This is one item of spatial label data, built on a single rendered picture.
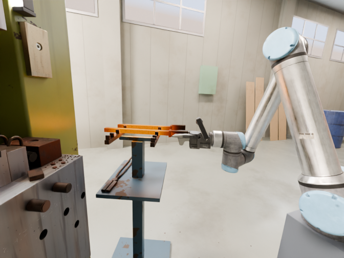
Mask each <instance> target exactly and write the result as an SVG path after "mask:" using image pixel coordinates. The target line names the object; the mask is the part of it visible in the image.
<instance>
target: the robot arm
mask: <svg viewBox="0 0 344 258"><path fill-rule="evenodd" d="M308 51H309V44H308V41H307V40H306V38H305V37H303V36H302V35H301V34H299V32H298V31H297V30H296V29H294V28H291V27H282V28H279V29H277V30H275V31H274V32H272V33H271V34H270V35H269V36H268V37H267V39H266V41H265V42H264V45H263V55H264V56H265V57H266V59H268V60H269V61H270V65H271V68H272V71H273V73H274V74H273V76H272V78H271V80H270V82H269V84H268V86H267V88H266V91H265V93H264V95H263V97H262V99H261V101H260V103H259V105H258V107H257V110H256V112H255V114H254V116H253V118H252V120H251V122H250V124H249V127H248V129H247V131H246V133H245V135H244V134H243V133H241V132H227V131H212V132H209V134H207V132H206V129H205V127H204V125H203V120H202V119H201V118H200V117H198V118H196V124H197V125H198V126H199V128H200V130H201V132H198V131H188V134H174V135H172V137H176V138H178V141H179V144H180V145H183V144H184V142H185V141H189V147H190V148H191V149H200V148H207V149H210V148H211V147H217V148H223V155H222V163H221V168H222V170H224V171H226V172H229V173H237V172H238V170H239V167H240V166H242V165H244V164H246V163H249V162H251V161H252V160H253V159H254V156H255V151H256V148H257V146H258V144H259V142H260V141H261V139H262V137H263V135H264V133H265V131H266V129H267V127H268V125H269V123H270V122H271V120H272V118H273V116H274V114H275V112H276V110H277V108H278V106H279V105H280V103H281V102H282V104H283V107H284V111H285V114H286V118H287V121H288V125H289V129H290V132H291V136H292V139H293V143H294V147H295V150H296V154H297V157H298V161H299V164H300V168H301V170H302V173H301V174H300V175H299V176H298V178H297V179H298V183H299V186H300V190H301V193H302V195H301V197H300V199H299V209H300V212H301V216H302V219H303V220H304V221H305V222H306V223H307V224H308V225H309V226H310V227H311V228H312V229H314V230H315V231H317V232H319V233H320V234H322V235H324V236H326V237H328V238H330V239H333V240H335V241H338V242H342V243H344V167H343V166H341V165H340V162H339V159H338V156H337V152H336V149H335V146H334V143H333V140H332V136H331V133H330V130H329V127H328V123H327V120H326V117H325V114H324V111H323V107H322V104H321V101H320V98H319V95H318V91H317V88H316V85H315V82H314V78H313V75H312V72H311V69H310V66H309V62H308Z"/></svg>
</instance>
